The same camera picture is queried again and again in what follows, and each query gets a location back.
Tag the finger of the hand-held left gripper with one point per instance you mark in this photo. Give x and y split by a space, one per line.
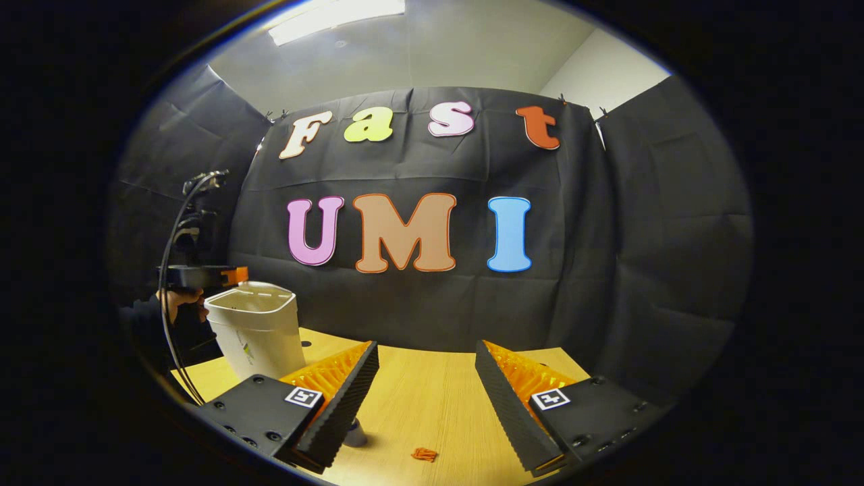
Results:
196 277

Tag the orange paper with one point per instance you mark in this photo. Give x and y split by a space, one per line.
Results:
424 454

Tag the white desktop garbage bin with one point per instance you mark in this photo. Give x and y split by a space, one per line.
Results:
260 337

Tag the black backdrop cloth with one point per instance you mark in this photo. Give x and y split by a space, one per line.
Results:
405 169

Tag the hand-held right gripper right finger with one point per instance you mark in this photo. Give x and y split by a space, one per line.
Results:
513 418

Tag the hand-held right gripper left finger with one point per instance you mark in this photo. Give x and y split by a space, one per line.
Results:
344 412

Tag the ceiling light panel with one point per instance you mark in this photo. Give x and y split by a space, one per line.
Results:
337 17

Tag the wooden desktop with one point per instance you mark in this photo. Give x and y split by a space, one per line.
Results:
432 405

